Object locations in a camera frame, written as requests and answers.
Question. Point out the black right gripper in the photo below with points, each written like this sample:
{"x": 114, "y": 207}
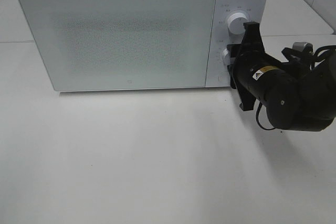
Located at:
{"x": 252, "y": 72}

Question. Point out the white timer knob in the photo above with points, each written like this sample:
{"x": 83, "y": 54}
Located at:
{"x": 226, "y": 57}

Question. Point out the white microwave door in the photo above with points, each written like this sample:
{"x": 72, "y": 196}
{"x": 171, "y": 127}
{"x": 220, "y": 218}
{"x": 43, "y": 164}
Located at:
{"x": 94, "y": 45}

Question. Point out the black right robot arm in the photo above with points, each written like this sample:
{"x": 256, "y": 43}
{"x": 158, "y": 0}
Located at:
{"x": 298, "y": 94}

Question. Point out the upper white power knob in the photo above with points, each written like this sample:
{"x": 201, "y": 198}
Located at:
{"x": 235, "y": 22}

